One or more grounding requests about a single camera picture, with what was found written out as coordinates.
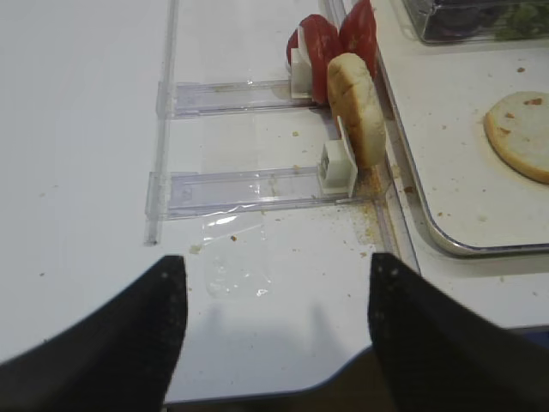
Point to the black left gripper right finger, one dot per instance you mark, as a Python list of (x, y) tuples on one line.
[(437, 355)]

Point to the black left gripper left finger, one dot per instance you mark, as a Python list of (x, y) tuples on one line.
[(119, 358)]

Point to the bun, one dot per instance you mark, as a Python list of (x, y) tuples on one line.
[(353, 98), (517, 129)]

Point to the tomato slice front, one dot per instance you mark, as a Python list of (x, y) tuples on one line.
[(358, 34)]

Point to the tomato slice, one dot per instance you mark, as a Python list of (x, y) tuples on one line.
[(358, 34), (322, 44)]

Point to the tomato slice middle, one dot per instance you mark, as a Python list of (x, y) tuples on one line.
[(322, 44)]

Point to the green lettuce in container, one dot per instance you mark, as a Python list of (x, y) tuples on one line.
[(524, 20)]

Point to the clear thin strip far left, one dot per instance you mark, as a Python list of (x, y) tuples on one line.
[(162, 124)]

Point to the metal baking tray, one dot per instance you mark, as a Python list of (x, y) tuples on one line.
[(473, 203)]

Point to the clear plastic vegetable container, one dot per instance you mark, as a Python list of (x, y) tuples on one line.
[(419, 10)]

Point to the purple cabbage leaf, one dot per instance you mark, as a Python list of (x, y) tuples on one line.
[(462, 19)]

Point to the clear rail under bread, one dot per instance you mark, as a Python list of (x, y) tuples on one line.
[(187, 195)]

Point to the clear long rail left of tray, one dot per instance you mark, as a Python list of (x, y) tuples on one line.
[(382, 222)]

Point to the white pusher block bread rail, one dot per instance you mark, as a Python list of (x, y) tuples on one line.
[(337, 169)]

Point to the bun bottom standing in rail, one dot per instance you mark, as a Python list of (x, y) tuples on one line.
[(353, 98)]

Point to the white pusher block tomato rail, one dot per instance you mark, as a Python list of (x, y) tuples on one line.
[(301, 69)]

